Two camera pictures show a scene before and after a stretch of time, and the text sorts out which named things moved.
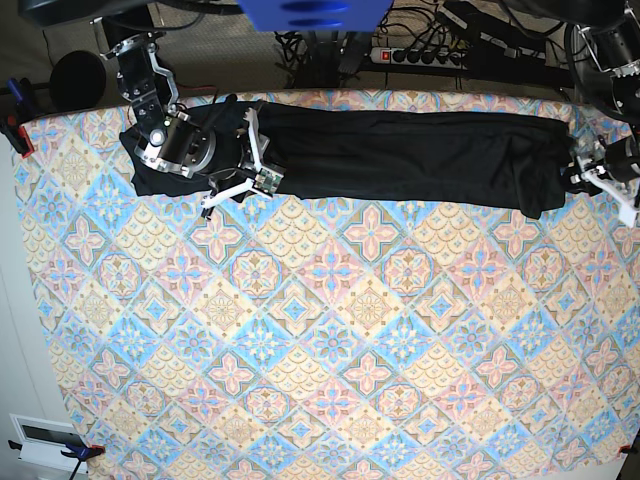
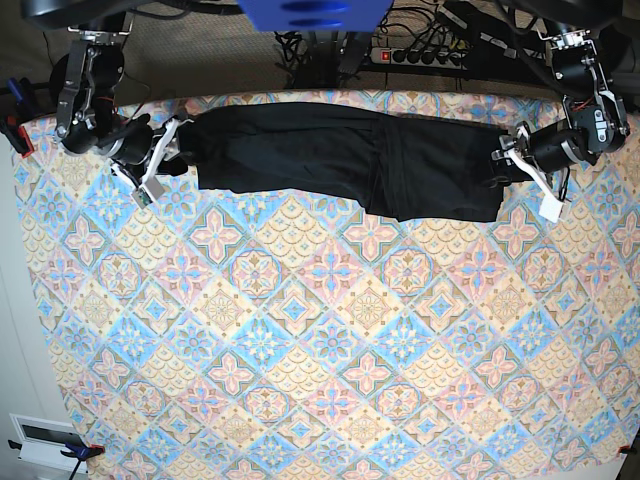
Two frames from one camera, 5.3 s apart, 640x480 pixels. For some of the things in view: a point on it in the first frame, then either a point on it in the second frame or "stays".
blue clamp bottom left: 80,452 stays
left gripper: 252,146 -> 135,145
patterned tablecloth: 279,338 stays
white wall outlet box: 43,440 stays
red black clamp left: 16,133 stays
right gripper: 622,160 -> 558,146
